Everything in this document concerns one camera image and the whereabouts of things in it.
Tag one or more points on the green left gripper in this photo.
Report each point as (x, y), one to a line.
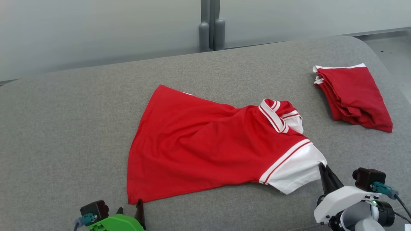
(118, 224)

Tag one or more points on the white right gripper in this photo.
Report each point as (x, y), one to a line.
(340, 199)

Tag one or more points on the red shorts with white stripe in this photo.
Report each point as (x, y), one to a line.
(356, 96)

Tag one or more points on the red white jersey shirt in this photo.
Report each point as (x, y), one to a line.
(199, 144)

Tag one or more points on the small white paper label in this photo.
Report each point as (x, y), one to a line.
(408, 227)

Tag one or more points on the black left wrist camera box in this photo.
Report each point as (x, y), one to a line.
(94, 208)

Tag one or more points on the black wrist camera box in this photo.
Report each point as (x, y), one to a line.
(369, 178)
(94, 208)

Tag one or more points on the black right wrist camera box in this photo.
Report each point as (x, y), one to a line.
(369, 178)

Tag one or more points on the grey double partition post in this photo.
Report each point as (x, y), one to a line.
(212, 29)

